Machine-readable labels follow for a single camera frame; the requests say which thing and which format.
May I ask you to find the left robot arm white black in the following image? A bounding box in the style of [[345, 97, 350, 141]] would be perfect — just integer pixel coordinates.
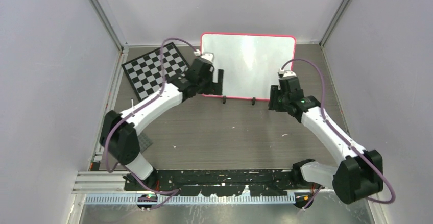
[[99, 53, 224, 190]]

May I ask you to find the grey studded baseplate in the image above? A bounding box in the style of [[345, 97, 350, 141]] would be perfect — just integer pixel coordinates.
[[137, 132, 153, 154]]

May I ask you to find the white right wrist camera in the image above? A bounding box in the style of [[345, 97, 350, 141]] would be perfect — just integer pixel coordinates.
[[277, 69, 297, 79]]

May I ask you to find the whiteboard with pink frame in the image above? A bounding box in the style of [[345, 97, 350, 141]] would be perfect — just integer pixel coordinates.
[[201, 32, 297, 101]]

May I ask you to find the black white chessboard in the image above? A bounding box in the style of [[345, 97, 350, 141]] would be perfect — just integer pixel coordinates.
[[122, 42, 189, 101]]

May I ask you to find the black wire whiteboard stand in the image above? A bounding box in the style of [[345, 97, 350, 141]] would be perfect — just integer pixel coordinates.
[[221, 96, 257, 106]]

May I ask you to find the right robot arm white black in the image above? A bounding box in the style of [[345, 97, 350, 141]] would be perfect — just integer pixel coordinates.
[[268, 76, 383, 204]]

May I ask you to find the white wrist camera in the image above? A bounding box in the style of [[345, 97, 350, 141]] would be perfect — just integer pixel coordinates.
[[193, 49, 214, 64], [277, 69, 297, 79]]

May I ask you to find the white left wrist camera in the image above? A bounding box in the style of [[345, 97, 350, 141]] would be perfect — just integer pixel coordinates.
[[193, 49, 214, 64]]

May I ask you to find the aluminium frame rail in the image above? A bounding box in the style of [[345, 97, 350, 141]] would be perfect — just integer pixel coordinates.
[[71, 168, 380, 206]]

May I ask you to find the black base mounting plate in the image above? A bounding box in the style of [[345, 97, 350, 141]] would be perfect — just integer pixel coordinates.
[[143, 169, 311, 197]]

